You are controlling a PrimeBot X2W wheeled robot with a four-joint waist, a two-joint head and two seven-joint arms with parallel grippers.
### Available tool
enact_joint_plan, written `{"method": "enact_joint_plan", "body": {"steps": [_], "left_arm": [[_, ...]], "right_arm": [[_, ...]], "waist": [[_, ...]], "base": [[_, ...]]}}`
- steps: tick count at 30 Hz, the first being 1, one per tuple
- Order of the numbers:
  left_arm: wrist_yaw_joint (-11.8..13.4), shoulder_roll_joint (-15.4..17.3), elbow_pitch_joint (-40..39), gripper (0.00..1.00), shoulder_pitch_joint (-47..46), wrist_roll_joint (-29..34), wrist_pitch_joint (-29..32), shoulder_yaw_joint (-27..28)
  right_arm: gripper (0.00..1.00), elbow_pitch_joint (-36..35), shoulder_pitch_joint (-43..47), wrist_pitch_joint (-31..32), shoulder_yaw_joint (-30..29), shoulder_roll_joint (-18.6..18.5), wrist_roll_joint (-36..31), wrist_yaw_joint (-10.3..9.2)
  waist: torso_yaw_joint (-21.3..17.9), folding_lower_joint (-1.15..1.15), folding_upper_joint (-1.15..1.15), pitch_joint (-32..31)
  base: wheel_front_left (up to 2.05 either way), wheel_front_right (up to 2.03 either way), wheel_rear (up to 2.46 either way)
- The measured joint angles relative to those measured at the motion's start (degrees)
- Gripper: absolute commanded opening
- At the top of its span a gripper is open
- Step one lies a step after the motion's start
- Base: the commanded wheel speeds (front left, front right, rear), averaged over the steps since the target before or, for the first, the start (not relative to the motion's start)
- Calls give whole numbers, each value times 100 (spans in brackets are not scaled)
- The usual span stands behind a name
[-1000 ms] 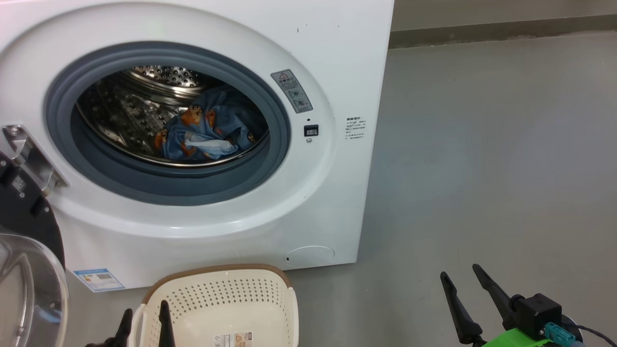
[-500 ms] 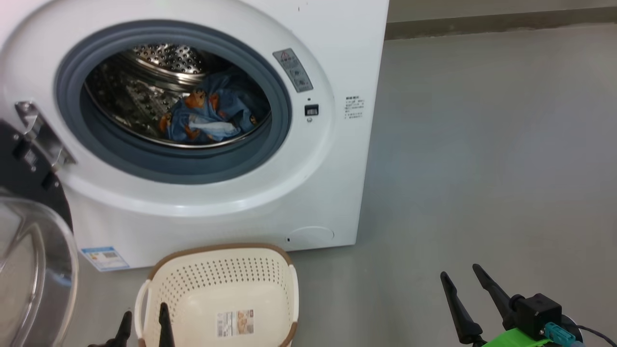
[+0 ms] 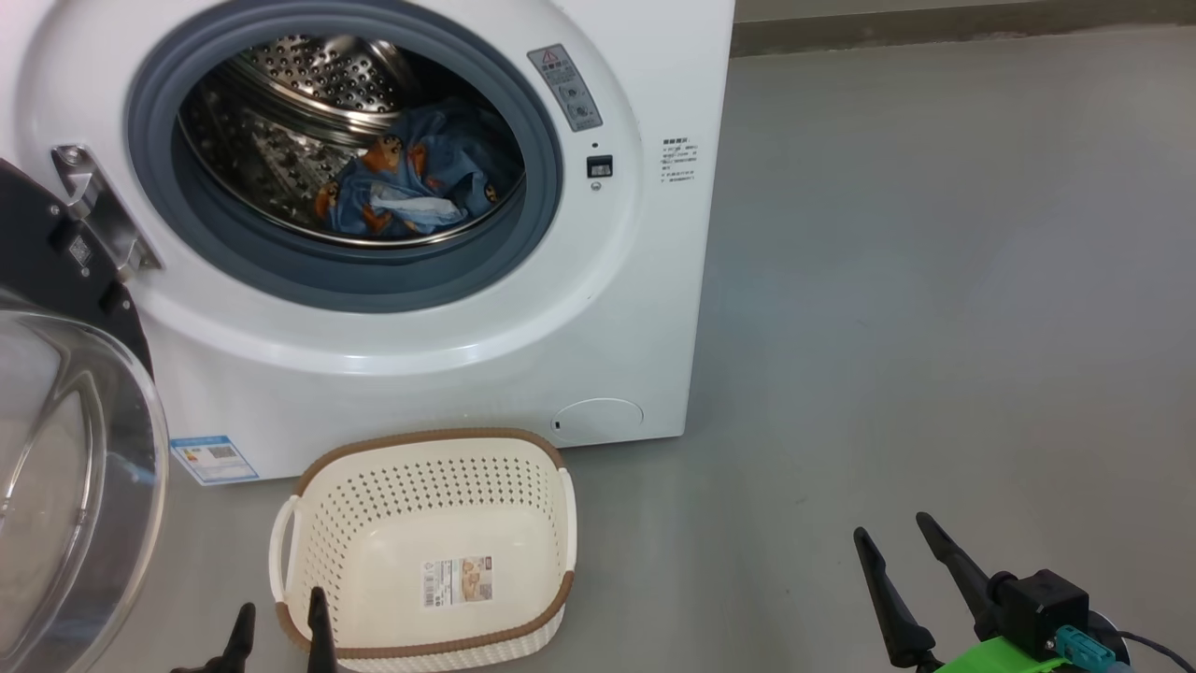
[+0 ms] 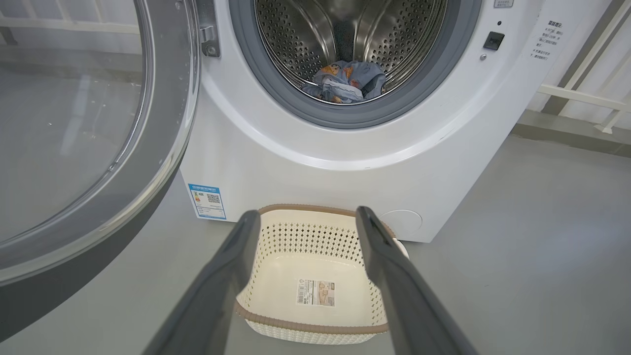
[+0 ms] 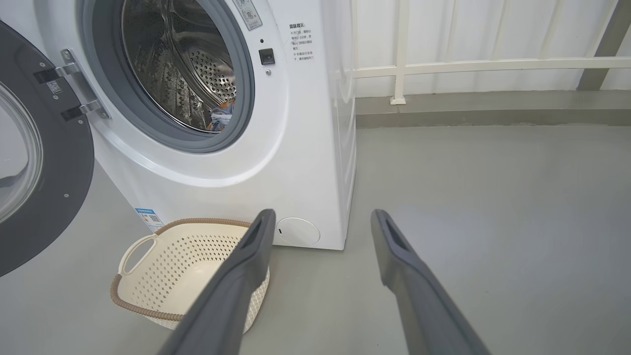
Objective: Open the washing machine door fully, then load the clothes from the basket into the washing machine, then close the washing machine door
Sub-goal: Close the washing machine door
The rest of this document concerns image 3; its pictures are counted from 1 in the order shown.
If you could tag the cream perforated laundry basket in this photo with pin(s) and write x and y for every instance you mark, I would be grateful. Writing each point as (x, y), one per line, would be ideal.
(420, 523)

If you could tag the white front-load washing machine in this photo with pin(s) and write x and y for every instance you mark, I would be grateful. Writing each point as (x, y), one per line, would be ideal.
(420, 374)

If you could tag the metal door hinge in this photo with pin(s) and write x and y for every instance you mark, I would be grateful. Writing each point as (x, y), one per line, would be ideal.
(103, 210)

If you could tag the round drain filter cover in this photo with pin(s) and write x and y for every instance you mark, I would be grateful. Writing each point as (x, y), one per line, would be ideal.
(598, 421)

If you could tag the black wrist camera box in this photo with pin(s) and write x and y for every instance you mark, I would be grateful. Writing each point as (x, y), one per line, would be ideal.
(1042, 608)

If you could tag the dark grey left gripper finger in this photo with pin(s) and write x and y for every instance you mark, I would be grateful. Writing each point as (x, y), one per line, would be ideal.
(322, 636)
(239, 645)

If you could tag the paper basket label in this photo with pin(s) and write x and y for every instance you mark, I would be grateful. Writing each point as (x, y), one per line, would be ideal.
(457, 581)

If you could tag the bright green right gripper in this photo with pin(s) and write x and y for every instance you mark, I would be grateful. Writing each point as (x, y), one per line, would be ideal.
(1000, 659)

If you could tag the grey warning sticker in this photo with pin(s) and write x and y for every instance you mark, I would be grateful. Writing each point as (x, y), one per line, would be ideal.
(565, 89)

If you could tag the blue energy label sticker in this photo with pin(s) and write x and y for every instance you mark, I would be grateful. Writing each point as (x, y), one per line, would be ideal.
(213, 460)

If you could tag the glass washer door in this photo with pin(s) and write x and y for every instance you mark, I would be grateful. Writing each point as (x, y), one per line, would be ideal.
(65, 486)

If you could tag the stainless steel washing machine drum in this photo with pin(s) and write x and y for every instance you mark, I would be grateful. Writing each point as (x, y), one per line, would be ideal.
(280, 121)

